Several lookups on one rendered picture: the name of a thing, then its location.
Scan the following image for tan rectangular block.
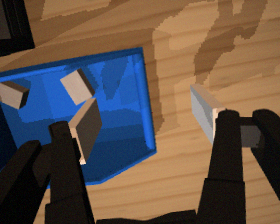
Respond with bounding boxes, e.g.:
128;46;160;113
0;81;30;110
60;68;96;105

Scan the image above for blue bin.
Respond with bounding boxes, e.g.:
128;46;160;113
0;47;157;186

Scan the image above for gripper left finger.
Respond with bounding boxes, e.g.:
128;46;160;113
0;98;102;224

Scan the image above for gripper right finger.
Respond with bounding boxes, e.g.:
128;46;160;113
190;83;280;224

